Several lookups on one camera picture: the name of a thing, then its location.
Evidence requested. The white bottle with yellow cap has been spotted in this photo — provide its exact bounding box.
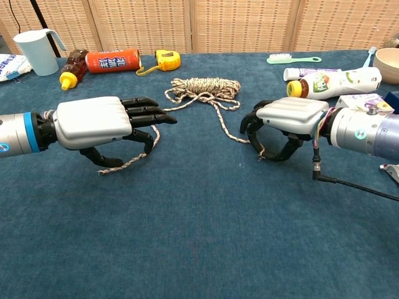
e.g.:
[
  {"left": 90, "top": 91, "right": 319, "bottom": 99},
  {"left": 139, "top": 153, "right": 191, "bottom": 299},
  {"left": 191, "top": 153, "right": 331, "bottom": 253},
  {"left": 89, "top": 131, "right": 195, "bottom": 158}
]
[{"left": 286, "top": 67, "right": 383, "bottom": 102}]

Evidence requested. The beige bowl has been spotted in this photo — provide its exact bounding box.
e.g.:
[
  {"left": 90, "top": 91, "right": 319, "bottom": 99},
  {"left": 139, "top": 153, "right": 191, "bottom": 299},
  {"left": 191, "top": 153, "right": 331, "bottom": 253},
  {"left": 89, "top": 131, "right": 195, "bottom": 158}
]
[{"left": 373, "top": 47, "right": 399, "bottom": 85}]

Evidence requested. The orange drink can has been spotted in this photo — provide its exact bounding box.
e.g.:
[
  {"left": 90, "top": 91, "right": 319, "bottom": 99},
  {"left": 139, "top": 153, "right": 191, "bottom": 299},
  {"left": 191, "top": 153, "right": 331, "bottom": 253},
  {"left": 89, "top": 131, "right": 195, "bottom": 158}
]
[{"left": 85, "top": 47, "right": 143, "bottom": 74}]

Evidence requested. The brown bottle with yellow cap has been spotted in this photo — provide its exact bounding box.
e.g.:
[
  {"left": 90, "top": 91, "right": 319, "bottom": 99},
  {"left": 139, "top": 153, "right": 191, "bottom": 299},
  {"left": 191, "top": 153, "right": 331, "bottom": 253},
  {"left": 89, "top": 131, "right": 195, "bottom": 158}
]
[{"left": 59, "top": 49, "right": 90, "bottom": 91}]

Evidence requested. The left grey and black robot hand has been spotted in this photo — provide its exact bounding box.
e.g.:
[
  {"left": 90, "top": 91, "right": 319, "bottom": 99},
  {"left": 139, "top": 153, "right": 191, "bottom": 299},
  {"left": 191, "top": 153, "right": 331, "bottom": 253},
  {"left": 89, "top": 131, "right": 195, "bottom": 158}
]
[{"left": 52, "top": 95, "right": 178, "bottom": 168}]

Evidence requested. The right grey and black robot hand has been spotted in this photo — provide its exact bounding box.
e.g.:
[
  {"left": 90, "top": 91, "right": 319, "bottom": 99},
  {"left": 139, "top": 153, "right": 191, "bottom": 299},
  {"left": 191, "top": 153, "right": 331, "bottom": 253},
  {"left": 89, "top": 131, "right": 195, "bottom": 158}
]
[{"left": 239, "top": 98, "right": 330, "bottom": 163}]

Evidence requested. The black stand pole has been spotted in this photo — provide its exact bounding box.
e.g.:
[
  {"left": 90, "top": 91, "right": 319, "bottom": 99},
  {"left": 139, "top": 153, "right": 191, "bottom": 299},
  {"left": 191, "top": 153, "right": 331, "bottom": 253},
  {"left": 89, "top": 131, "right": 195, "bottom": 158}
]
[{"left": 29, "top": 0, "right": 62, "bottom": 59}]

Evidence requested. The teal table cloth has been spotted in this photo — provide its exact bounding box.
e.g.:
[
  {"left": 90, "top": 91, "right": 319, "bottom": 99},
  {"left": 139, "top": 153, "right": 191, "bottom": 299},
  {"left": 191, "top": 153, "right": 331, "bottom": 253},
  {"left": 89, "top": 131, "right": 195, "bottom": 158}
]
[{"left": 0, "top": 49, "right": 399, "bottom": 299}]

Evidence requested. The light blue toothbrush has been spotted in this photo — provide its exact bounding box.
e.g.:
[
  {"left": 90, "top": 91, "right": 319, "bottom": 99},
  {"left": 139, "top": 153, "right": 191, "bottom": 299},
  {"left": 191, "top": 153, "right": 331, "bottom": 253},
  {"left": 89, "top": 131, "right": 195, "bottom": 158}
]
[{"left": 362, "top": 45, "right": 378, "bottom": 69}]

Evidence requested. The green brush with white bristles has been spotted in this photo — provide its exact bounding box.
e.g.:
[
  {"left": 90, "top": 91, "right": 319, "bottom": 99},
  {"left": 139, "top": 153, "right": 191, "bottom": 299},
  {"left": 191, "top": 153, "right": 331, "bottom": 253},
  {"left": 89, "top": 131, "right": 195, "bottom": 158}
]
[{"left": 266, "top": 52, "right": 322, "bottom": 65}]

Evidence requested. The bamboo folding screen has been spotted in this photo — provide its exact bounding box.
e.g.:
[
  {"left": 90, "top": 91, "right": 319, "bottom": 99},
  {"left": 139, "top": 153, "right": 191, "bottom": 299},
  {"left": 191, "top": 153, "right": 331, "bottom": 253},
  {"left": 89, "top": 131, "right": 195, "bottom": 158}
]
[{"left": 0, "top": 0, "right": 399, "bottom": 59}]

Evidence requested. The white and purple tube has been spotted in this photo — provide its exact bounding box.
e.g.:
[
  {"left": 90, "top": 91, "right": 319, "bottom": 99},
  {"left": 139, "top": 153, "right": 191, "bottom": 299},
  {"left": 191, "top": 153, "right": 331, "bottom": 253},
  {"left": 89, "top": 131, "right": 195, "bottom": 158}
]
[{"left": 282, "top": 67, "right": 343, "bottom": 82}]

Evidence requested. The white and purple carton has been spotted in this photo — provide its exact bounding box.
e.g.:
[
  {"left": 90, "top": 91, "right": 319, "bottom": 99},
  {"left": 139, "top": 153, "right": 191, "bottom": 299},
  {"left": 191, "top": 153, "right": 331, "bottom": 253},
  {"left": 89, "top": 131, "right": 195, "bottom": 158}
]
[{"left": 335, "top": 93, "right": 395, "bottom": 113}]

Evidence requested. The thin black wall cable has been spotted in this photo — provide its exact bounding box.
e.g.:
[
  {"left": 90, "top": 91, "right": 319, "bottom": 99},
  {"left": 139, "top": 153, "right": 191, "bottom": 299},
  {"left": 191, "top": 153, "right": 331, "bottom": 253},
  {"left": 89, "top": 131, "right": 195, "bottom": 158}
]
[{"left": 7, "top": 0, "right": 22, "bottom": 34}]

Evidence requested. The silver foil packet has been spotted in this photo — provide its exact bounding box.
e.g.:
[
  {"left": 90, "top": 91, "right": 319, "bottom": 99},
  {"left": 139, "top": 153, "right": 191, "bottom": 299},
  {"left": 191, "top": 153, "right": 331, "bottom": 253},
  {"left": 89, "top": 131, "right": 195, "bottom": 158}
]
[{"left": 379, "top": 163, "right": 399, "bottom": 184}]

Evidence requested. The white bag with blue print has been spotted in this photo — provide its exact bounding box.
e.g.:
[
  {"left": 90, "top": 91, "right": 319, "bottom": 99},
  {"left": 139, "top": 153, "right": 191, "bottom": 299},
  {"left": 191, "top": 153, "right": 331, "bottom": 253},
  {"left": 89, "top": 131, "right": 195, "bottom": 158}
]
[{"left": 0, "top": 54, "right": 33, "bottom": 83}]

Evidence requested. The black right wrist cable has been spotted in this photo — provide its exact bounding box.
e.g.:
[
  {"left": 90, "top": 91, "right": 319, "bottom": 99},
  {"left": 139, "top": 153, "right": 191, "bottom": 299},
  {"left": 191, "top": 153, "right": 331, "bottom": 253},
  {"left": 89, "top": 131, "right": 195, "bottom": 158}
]
[{"left": 311, "top": 107, "right": 399, "bottom": 202}]

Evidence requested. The light blue plastic pitcher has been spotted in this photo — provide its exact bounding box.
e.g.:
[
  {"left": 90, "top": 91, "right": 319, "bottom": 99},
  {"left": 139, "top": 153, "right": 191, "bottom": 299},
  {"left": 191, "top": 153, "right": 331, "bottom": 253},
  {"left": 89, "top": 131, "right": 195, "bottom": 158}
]
[{"left": 12, "top": 28, "right": 67, "bottom": 77}]

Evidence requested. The dark blue box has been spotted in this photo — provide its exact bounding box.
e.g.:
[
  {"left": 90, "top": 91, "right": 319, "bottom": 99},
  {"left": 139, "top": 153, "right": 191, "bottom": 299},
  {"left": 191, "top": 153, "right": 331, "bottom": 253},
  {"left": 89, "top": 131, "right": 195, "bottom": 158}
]
[{"left": 383, "top": 90, "right": 399, "bottom": 115}]

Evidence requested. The yellow tape measure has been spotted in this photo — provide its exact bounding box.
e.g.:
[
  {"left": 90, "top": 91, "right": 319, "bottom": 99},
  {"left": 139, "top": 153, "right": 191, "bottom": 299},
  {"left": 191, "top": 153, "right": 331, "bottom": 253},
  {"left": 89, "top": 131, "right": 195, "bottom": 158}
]
[{"left": 135, "top": 49, "right": 181, "bottom": 77}]

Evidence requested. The beige braided rope bundle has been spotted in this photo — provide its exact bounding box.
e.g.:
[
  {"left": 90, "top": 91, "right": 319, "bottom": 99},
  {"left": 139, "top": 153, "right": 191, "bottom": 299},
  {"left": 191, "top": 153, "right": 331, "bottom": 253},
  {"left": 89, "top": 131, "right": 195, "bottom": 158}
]
[{"left": 97, "top": 77, "right": 266, "bottom": 176}]

